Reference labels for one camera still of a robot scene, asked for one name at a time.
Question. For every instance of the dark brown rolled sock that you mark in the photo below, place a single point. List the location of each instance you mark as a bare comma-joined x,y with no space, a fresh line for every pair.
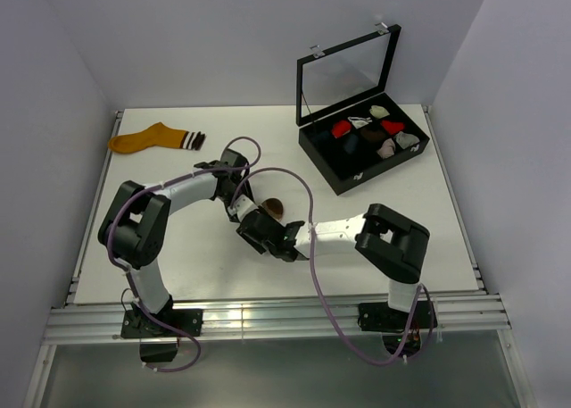
373,135

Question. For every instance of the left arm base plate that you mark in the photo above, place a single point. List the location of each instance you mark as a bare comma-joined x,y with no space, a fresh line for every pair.
137,325

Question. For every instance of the brown striped sock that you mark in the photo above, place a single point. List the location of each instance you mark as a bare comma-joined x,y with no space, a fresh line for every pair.
274,207

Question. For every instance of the glass box lid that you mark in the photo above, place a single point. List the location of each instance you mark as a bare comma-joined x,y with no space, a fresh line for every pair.
330,80

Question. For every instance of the red rolled sock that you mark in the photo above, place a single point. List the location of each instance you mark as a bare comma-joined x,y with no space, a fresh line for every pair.
392,127
341,128

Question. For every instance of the red rolled sock left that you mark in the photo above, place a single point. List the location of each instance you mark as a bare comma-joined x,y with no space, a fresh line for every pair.
341,128

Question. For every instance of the red rolled sock right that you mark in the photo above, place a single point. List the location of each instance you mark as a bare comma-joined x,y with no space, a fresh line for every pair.
392,127

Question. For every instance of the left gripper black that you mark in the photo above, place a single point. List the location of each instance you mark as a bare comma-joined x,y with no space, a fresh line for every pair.
244,186

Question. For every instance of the white grey rolled sock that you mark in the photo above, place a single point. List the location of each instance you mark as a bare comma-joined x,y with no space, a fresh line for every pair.
359,122

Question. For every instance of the aluminium front rail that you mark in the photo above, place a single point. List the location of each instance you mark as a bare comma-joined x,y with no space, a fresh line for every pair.
281,318

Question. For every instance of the mustard yellow sock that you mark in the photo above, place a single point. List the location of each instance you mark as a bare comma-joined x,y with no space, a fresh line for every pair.
157,135

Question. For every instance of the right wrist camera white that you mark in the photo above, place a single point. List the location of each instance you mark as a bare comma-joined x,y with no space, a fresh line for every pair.
240,208

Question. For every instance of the black storage box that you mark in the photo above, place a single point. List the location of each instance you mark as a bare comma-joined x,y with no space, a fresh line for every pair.
343,171

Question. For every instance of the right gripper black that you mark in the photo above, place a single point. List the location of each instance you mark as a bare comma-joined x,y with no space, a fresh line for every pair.
260,248

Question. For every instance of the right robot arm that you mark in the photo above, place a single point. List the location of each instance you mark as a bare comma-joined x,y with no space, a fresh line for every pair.
391,242

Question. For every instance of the pink beige rolled sock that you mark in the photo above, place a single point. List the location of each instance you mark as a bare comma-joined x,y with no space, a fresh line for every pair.
387,149

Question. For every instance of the pale green rolled sock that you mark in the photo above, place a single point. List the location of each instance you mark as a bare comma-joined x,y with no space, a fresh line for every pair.
378,112

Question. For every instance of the blue rolled sock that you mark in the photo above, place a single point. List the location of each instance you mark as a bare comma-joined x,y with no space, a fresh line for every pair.
350,145

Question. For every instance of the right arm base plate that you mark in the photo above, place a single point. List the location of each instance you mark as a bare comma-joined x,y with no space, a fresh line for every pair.
379,317

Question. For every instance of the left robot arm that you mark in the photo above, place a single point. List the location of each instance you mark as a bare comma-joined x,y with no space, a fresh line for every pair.
134,228

